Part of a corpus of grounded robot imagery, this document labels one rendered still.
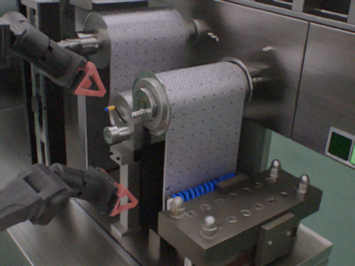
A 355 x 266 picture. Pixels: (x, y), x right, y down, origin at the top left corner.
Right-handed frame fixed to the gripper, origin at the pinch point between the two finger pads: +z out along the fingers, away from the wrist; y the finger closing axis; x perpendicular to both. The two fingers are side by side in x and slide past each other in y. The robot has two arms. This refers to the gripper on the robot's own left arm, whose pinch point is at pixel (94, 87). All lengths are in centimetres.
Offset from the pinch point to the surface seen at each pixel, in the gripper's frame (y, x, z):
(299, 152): -114, 57, 269
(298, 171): -94, 40, 249
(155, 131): 3.1, -0.2, 17.9
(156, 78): 2.7, 9.2, 10.1
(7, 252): -33, -53, 27
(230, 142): 6.7, 7.9, 38.3
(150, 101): 3.5, 4.3, 11.5
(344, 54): 27, 36, 30
